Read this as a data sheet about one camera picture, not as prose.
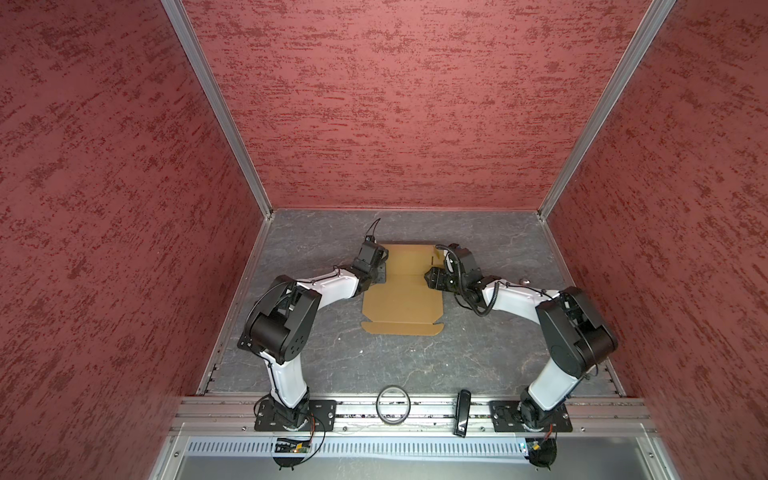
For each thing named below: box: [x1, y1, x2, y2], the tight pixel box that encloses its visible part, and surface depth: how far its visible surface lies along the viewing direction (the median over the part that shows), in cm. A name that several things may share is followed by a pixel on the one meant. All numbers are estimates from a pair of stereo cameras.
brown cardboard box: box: [361, 244, 444, 336], surface depth 94 cm
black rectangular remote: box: [453, 389, 471, 438], surface depth 73 cm
